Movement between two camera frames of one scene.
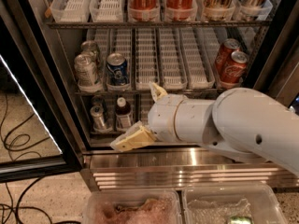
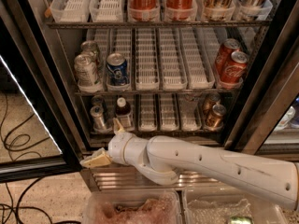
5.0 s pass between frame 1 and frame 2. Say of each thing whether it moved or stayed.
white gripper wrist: moved
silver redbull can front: stayed
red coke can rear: stayed
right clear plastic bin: stayed
